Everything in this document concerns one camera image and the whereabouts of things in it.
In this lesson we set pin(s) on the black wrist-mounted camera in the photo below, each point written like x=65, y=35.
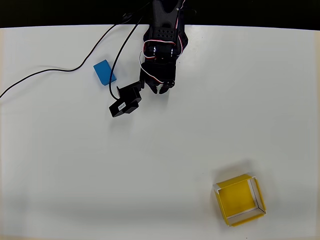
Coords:
x=126, y=101

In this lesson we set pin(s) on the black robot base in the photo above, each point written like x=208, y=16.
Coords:
x=185, y=41

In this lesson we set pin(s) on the yellow paper box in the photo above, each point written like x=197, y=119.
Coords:
x=236, y=197

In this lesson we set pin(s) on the blue cube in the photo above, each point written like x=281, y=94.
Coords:
x=102, y=71

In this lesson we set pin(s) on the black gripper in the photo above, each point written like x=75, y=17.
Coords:
x=155, y=82

